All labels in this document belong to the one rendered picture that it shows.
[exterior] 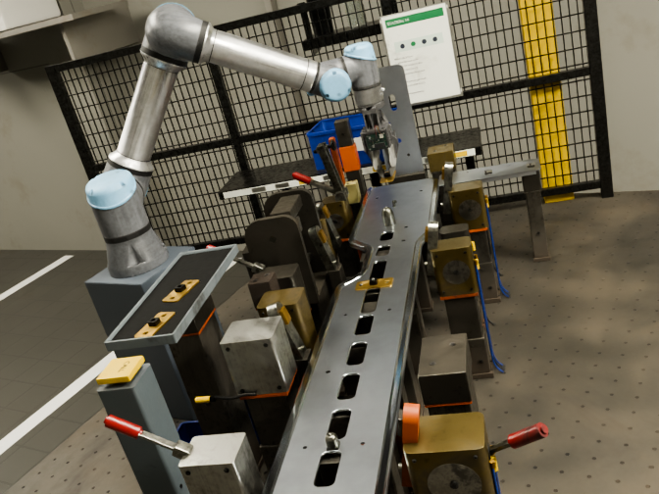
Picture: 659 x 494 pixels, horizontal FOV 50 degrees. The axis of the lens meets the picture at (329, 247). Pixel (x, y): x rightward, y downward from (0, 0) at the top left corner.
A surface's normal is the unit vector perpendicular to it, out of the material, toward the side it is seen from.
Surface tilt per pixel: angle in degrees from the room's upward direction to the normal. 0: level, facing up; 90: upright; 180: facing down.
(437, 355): 0
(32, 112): 90
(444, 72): 90
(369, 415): 0
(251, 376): 90
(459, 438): 0
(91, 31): 90
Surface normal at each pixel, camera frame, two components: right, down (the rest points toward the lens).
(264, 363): -0.18, 0.43
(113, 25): 0.85, 0.00
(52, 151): -0.47, 0.45
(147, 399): 0.95, -0.15
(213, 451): -0.24, -0.89
